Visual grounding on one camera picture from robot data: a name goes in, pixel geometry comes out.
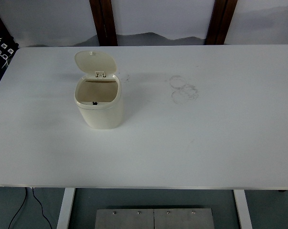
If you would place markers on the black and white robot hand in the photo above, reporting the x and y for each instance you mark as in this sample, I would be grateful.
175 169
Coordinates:
3 38

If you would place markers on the cream trash bin with lid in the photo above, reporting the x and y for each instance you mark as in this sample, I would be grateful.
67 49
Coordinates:
100 117

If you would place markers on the grey landscape print screen panel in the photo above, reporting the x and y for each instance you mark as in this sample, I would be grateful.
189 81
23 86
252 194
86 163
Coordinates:
50 21
163 16
265 19

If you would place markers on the white table leg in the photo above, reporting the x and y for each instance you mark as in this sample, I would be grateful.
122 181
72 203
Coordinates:
65 210
243 210

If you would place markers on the grey metal plate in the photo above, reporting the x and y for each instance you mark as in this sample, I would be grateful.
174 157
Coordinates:
182 220

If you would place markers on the brown wooden screen post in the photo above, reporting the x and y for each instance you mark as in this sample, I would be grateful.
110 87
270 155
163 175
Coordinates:
220 21
104 21

